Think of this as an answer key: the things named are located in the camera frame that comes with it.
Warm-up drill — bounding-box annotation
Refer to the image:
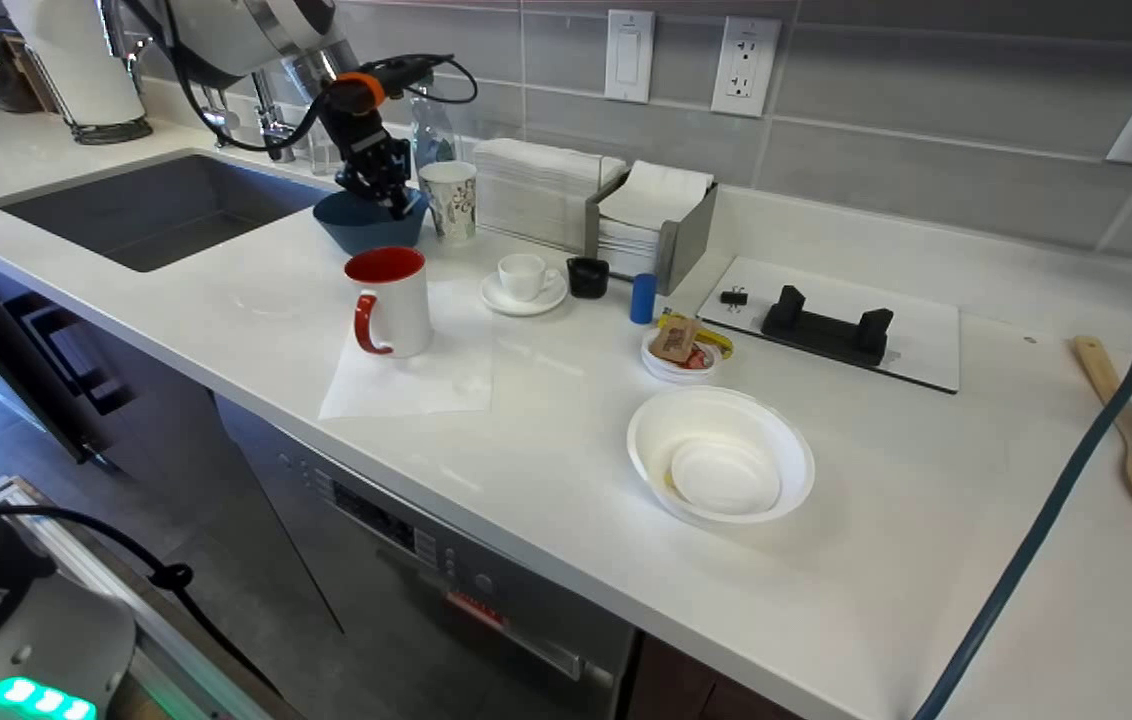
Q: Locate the large white bowl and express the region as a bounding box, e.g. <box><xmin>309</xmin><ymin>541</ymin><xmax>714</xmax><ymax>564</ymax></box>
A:
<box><xmin>626</xmin><ymin>390</ymin><xmax>817</xmax><ymax>530</ymax></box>

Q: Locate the white tray mat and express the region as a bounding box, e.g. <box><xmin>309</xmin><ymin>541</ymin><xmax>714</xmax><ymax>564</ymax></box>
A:
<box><xmin>701</xmin><ymin>256</ymin><xmax>960</xmax><ymax>398</ymax></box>

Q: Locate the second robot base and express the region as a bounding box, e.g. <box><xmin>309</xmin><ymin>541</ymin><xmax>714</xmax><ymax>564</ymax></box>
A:
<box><xmin>0</xmin><ymin>519</ymin><xmax>136</xmax><ymax>720</ymax></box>

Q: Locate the small white snack dish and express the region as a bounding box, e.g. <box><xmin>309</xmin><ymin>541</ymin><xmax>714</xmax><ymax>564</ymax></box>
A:
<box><xmin>639</xmin><ymin>334</ymin><xmax>721</xmax><ymax>383</ymax></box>

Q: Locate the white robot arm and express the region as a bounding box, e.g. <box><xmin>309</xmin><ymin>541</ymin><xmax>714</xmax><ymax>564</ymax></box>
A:
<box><xmin>118</xmin><ymin>0</ymin><xmax>431</xmax><ymax>217</ymax></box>

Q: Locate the blue bowl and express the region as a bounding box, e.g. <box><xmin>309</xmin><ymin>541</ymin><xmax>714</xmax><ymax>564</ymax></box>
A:
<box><xmin>310</xmin><ymin>191</ymin><xmax>425</xmax><ymax>256</ymax></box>

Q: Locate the red and white mug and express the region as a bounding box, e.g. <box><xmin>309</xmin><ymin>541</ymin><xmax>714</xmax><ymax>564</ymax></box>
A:
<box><xmin>344</xmin><ymin>250</ymin><xmax>431</xmax><ymax>362</ymax></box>

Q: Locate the black phone holder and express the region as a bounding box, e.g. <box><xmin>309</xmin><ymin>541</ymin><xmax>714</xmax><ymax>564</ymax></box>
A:
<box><xmin>761</xmin><ymin>283</ymin><xmax>890</xmax><ymax>368</ymax></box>

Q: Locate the paper towel roll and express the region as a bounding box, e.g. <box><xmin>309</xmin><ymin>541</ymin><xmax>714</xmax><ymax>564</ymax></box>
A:
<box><xmin>5</xmin><ymin>0</ymin><xmax>148</xmax><ymax>145</ymax></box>

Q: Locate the white saucer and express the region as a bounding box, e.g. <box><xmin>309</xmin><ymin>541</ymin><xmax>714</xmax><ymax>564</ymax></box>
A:
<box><xmin>483</xmin><ymin>273</ymin><xmax>566</xmax><ymax>318</ymax></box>

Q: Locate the dishwasher front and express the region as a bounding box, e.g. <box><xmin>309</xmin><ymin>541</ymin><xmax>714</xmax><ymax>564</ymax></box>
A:
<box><xmin>216</xmin><ymin>399</ymin><xmax>635</xmax><ymax>720</ymax></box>

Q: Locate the stainless steel sink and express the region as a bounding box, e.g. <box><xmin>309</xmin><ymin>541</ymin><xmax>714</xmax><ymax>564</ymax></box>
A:
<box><xmin>0</xmin><ymin>152</ymin><xmax>320</xmax><ymax>273</ymax></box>

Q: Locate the patterned paper cup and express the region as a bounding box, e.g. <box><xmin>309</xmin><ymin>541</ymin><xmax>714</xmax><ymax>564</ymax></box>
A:
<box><xmin>420</xmin><ymin>160</ymin><xmax>475</xmax><ymax>252</ymax></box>

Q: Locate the small white teacup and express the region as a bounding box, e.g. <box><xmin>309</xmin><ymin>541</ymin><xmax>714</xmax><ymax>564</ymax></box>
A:
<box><xmin>497</xmin><ymin>252</ymin><xmax>559</xmax><ymax>300</ymax></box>

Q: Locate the metal napkin holder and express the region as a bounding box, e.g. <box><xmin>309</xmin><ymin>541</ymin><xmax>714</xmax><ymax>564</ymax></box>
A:
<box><xmin>595</xmin><ymin>160</ymin><xmax>714</xmax><ymax>291</ymax></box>

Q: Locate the green power cable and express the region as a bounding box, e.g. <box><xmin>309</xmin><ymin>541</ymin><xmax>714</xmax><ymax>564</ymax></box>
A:
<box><xmin>909</xmin><ymin>111</ymin><xmax>1132</xmax><ymax>720</ymax></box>

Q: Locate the small blue cylinder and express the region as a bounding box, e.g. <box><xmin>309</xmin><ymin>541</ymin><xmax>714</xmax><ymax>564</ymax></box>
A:
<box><xmin>626</xmin><ymin>273</ymin><xmax>657</xmax><ymax>323</ymax></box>

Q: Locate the white outlet plate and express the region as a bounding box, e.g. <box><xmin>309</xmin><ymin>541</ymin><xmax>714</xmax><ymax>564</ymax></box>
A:
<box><xmin>712</xmin><ymin>16</ymin><xmax>779</xmax><ymax>115</ymax></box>

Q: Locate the small black cap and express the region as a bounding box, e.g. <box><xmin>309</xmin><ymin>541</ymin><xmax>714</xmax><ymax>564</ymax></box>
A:
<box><xmin>566</xmin><ymin>256</ymin><xmax>608</xmax><ymax>300</ymax></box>

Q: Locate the clear napkin box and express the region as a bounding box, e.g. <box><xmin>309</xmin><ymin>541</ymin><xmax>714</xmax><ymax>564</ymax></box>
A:
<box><xmin>475</xmin><ymin>137</ymin><xmax>626</xmax><ymax>252</ymax></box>

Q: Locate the white light switch plate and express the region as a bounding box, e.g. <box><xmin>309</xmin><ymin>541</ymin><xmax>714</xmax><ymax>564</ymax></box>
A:
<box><xmin>605</xmin><ymin>7</ymin><xmax>657</xmax><ymax>106</ymax></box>

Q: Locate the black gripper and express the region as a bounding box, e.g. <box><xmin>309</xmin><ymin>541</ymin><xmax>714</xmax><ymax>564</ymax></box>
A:
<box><xmin>320</xmin><ymin>74</ymin><xmax>417</xmax><ymax>220</ymax></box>

